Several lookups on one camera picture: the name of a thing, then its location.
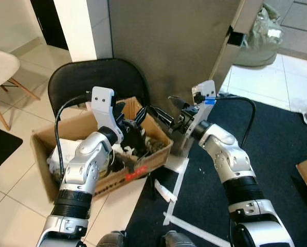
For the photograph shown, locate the white crumpled trash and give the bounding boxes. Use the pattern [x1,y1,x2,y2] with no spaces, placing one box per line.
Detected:
[47,138,89,182]

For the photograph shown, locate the large brown cardboard box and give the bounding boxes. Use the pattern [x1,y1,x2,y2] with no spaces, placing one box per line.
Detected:
[31,96,173,201]

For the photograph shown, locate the black padded chair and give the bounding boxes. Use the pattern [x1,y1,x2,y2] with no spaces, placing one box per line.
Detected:
[47,58,152,120]

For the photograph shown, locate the grey metal cabinet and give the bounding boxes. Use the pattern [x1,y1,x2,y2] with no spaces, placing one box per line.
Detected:
[108,0,263,157]

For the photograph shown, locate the short white tape piece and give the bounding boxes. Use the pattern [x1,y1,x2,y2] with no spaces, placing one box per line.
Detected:
[154,179,177,203]

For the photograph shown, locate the long white tape strip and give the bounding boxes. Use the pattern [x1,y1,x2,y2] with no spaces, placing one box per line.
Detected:
[162,154,191,226]

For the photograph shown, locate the dark blue carpet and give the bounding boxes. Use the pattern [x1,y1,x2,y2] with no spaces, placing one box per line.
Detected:
[123,94,307,247]

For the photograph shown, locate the green plastic bag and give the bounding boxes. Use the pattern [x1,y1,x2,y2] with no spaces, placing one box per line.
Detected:
[233,3,285,68]

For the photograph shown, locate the grey left robot foot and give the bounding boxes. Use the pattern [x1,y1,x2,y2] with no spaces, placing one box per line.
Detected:
[96,231,126,247]

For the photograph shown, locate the grey robot foot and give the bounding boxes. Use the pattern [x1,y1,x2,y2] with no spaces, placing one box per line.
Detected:
[161,230,198,247]
[96,231,126,247]

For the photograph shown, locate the slanted white tape strip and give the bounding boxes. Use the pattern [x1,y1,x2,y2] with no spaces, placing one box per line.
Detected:
[166,212,231,247]

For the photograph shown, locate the grey right robot foot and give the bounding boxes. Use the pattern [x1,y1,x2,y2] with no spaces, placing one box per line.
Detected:
[161,230,198,247]

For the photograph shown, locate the clear plastic wrapper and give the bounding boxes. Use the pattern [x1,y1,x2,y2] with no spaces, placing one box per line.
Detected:
[290,95,307,116]

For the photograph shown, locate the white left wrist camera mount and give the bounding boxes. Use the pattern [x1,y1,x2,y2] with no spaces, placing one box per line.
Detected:
[91,86,124,144]

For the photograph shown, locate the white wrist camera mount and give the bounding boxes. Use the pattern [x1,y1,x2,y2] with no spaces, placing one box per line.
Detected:
[186,80,218,138]
[91,86,124,144]

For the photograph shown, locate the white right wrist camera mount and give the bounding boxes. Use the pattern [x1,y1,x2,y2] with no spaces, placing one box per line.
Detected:
[186,80,218,138]

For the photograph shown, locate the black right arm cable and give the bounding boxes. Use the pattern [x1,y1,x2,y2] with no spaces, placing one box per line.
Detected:
[207,94,257,150]

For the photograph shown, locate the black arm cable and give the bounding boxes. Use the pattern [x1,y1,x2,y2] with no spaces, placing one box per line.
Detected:
[207,94,257,150]
[54,93,94,181]

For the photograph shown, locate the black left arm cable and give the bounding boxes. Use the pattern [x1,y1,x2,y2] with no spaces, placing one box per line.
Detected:
[54,93,94,181]

